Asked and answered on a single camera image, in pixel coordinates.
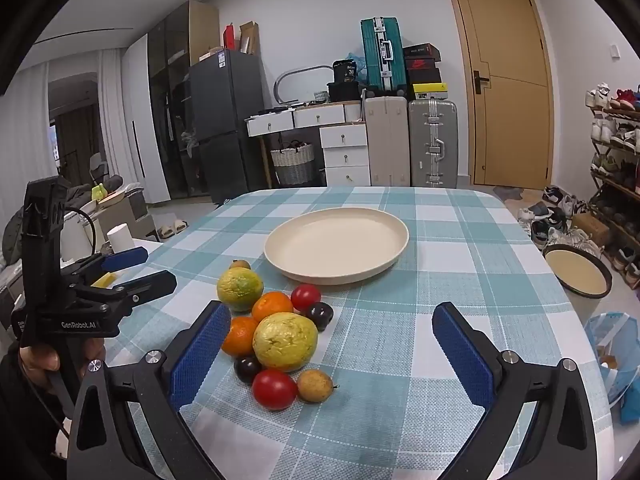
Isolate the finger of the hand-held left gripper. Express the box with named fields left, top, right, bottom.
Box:
left=74, top=269, right=179, bottom=307
left=101, top=247, right=150, bottom=273

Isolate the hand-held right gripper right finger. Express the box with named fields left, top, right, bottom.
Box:
left=432, top=302, right=599, bottom=480

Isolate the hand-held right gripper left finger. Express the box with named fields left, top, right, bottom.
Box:
left=67, top=301, right=233, bottom=480

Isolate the orange tangerine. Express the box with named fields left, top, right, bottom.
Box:
left=251, top=291, right=295, bottom=324
left=221, top=315, right=261, bottom=359

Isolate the green yellow orange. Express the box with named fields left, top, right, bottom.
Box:
left=217, top=267, right=265, bottom=313

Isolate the red tomato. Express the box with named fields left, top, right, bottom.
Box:
left=290, top=283, right=322, bottom=313
left=251, top=368, right=300, bottom=412

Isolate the large yellow bumpy fruit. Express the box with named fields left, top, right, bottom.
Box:
left=252, top=312, right=320, bottom=374

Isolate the tan round fruit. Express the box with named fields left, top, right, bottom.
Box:
left=297, top=368, right=335, bottom=404

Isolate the cream round plate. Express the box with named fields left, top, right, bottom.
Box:
left=264, top=208, right=411, bottom=286

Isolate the person's left hand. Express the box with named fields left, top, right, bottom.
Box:
left=17, top=335, right=107, bottom=393

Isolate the white cylinder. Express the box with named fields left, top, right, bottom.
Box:
left=106, top=226, right=132, bottom=254

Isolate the grey storage box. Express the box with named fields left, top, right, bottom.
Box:
left=97, top=192, right=156, bottom=249

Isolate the dark purple plum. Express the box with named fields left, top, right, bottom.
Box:
left=305, top=301, right=335, bottom=332
left=233, top=354, right=262, bottom=385

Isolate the teal checked tablecloth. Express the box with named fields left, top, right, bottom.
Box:
left=102, top=186, right=618, bottom=480

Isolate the white curtain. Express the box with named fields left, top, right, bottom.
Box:
left=0, top=47, right=124, bottom=241

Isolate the round stool cream top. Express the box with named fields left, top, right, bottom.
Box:
left=542, top=243, right=614, bottom=322

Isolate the white blue plastic bag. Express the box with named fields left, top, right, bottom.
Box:
left=583, top=312, right=636, bottom=427

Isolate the glass door cabinet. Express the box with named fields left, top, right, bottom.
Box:
left=147, top=0, right=221, bottom=197

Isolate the dark grey refrigerator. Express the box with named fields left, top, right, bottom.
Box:
left=188, top=49, right=266, bottom=204

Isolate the pile of shoes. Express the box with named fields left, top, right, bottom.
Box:
left=517, top=185, right=602, bottom=261

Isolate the small brown cardboard box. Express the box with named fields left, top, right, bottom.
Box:
left=571, top=212, right=611, bottom=246

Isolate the wicker basket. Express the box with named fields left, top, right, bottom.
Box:
left=270, top=141, right=316, bottom=186

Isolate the silver suitcase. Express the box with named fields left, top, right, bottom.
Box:
left=408, top=98, right=459, bottom=189

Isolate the white desk with drawers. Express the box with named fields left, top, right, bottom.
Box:
left=244, top=101, right=371, bottom=189

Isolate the beige suitcase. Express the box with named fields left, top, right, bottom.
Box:
left=363, top=95, right=410, bottom=187

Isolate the open cardboard box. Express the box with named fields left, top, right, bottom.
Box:
left=238, top=20, right=260, bottom=56

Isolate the shoe rack with shoes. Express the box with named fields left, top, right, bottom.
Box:
left=584, top=82, right=640, bottom=288

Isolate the yellow black shoe box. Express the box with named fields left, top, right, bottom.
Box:
left=412, top=82, right=449, bottom=101

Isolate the black storage box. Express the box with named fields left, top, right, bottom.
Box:
left=327, top=81, right=362, bottom=103

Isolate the wooden door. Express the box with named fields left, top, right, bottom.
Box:
left=443, top=0, right=556, bottom=191

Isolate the dark brown shoe box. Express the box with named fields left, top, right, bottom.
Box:
left=402, top=43, right=441, bottom=60

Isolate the teal suitcase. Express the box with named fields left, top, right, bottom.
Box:
left=360, top=17, right=407, bottom=95

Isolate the black cable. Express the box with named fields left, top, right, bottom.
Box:
left=62, top=207, right=99, bottom=261

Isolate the oval metal frame mirror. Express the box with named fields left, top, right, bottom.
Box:
left=274, top=65, right=341, bottom=106

